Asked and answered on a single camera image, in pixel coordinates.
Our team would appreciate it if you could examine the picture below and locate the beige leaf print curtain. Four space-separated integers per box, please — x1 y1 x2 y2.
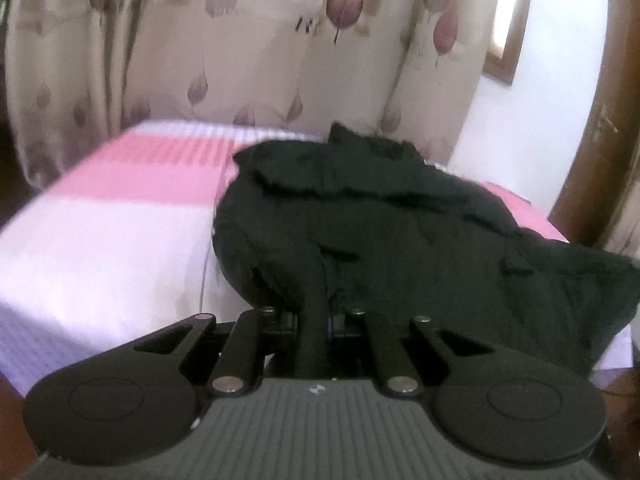
6 0 497 188

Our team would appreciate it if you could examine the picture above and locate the pink checked bed sheet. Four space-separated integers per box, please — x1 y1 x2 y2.
0 119 634 396

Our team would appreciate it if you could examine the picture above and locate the brown wooden window frame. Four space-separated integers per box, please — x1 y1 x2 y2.
483 0 530 86

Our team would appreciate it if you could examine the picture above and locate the brown wooden door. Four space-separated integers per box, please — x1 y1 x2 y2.
549 0 639 247

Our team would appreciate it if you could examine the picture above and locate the black padded jacket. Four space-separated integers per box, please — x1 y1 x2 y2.
213 124 639 375

